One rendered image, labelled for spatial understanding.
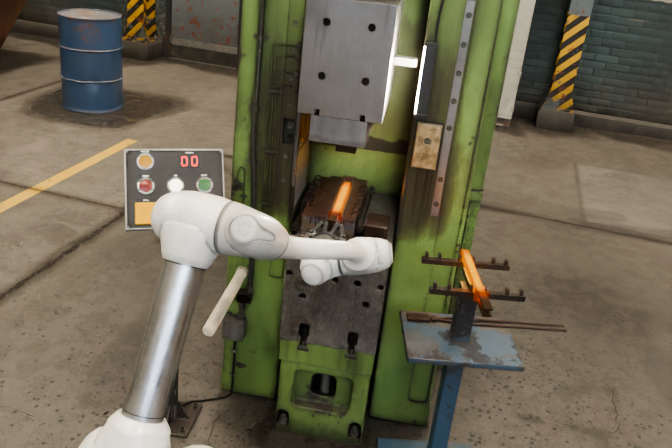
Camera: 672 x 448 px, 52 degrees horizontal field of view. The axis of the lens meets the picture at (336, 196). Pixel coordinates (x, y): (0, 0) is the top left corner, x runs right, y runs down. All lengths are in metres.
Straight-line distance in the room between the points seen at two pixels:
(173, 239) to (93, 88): 5.32
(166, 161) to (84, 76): 4.48
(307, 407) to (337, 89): 1.31
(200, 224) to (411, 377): 1.60
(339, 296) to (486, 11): 1.14
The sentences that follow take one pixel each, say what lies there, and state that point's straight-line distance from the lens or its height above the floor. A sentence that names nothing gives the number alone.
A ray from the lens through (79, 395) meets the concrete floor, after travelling 3.28.
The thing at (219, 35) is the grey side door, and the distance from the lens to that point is 9.15.
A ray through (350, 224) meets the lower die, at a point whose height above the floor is 0.97.
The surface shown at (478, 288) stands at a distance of 2.31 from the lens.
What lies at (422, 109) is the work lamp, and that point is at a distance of 2.48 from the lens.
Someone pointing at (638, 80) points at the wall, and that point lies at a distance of 8.43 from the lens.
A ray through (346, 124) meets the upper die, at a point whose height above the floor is 1.35.
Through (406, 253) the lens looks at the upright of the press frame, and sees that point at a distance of 2.72.
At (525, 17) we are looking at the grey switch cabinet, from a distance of 7.61.
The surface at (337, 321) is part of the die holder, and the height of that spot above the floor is 0.59.
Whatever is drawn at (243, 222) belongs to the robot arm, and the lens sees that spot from 1.59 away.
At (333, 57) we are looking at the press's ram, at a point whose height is 1.57.
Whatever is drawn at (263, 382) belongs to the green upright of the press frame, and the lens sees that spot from 3.16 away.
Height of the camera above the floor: 2.04
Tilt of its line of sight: 23 degrees down
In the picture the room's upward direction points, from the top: 6 degrees clockwise
